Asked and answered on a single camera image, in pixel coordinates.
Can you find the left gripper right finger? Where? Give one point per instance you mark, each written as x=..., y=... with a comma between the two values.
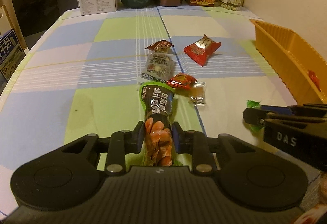
x=194, y=143

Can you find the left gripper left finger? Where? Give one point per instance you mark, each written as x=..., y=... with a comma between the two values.
x=122, y=143

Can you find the green black snack tube packet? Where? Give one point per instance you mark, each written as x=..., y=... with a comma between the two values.
x=157, y=100

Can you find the red candy packet large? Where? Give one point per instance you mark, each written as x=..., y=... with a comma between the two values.
x=314, y=78

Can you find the green candy packet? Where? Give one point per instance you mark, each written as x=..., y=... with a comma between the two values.
x=252, y=118

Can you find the left human hand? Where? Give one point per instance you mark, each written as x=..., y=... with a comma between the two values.
x=318, y=213

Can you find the clear brown candy packet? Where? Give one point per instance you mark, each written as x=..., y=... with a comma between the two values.
x=197, y=94

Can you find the orange plastic tray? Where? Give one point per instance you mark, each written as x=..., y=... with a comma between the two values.
x=292, y=57

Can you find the small red snack packet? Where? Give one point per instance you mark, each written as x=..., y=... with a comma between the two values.
x=182, y=81

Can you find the checkered tablecloth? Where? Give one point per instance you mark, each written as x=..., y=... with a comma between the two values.
x=84, y=74

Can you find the grey clear snack packet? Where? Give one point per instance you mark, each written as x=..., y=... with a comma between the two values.
x=158, y=67

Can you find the red square snack packet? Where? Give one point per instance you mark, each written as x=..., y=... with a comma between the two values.
x=200, y=50

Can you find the brown small snack packet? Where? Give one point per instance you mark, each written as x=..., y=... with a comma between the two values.
x=161, y=46

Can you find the blue milk carton box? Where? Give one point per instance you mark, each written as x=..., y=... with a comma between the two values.
x=11, y=56

